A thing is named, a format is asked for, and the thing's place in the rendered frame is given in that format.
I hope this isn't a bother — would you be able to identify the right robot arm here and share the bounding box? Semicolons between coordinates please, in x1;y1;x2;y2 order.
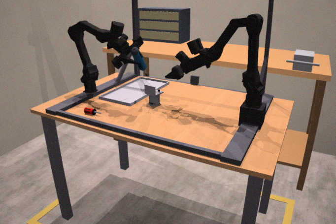
67;21;129;94

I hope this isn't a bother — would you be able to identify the grey cylindrical joint module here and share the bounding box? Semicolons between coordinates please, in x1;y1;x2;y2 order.
148;95;161;106

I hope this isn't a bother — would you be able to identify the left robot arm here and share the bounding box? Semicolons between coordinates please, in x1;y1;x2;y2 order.
175;14;264;108

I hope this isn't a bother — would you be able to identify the grey metal bracket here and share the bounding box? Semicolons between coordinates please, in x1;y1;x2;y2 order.
144;84;164;96

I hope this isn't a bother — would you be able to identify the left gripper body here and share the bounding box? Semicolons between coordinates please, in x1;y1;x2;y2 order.
172;58;197;80

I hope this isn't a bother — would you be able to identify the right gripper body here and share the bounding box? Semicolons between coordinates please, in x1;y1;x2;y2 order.
112;35;144;69

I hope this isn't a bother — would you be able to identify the blue electric screwdriver barrel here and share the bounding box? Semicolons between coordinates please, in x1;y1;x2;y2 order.
131;47;147;74

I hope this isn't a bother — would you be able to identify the red screwdriver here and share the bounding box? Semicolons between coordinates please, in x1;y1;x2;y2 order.
84;107;101;115

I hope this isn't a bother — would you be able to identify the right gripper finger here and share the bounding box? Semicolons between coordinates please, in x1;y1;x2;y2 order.
132;42;140;49
120;54;137;64

